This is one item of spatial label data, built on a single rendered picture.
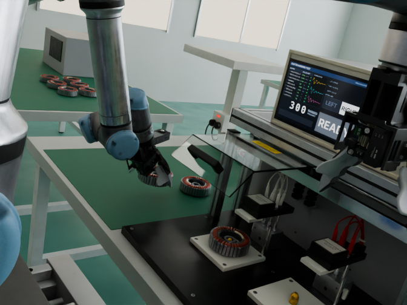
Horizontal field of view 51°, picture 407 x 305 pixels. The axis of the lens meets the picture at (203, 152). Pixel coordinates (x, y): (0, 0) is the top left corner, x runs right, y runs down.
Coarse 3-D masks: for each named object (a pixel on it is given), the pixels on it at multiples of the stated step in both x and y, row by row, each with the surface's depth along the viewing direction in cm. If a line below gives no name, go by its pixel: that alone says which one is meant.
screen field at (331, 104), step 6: (324, 102) 107; (330, 102) 105; (336, 102) 104; (342, 102) 102; (330, 108) 105; (336, 108) 104; (342, 108) 103; (348, 108) 101; (354, 108) 100; (342, 114) 103
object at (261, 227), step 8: (256, 224) 125; (264, 224) 126; (272, 224) 127; (256, 232) 126; (264, 232) 123; (272, 232) 122; (280, 232) 123; (256, 240) 126; (264, 240) 123; (272, 240) 122; (280, 240) 125; (272, 248) 123
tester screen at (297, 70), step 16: (288, 80) 115; (304, 80) 111; (320, 80) 107; (336, 80) 104; (352, 80) 100; (288, 96) 116; (304, 96) 111; (320, 96) 107; (336, 96) 104; (352, 96) 100
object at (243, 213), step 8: (248, 200) 117; (256, 200) 116; (264, 200) 117; (248, 208) 117; (256, 208) 115; (264, 208) 115; (272, 208) 117; (280, 208) 120; (288, 208) 122; (240, 216) 116; (248, 216) 115; (256, 216) 115; (264, 216) 116; (272, 216) 118
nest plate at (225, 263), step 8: (192, 240) 118; (200, 240) 118; (200, 248) 115; (208, 248) 115; (208, 256) 112; (216, 256) 112; (224, 256) 113; (248, 256) 115; (256, 256) 116; (264, 256) 117; (216, 264) 110; (224, 264) 109; (232, 264) 110; (240, 264) 111; (248, 264) 113
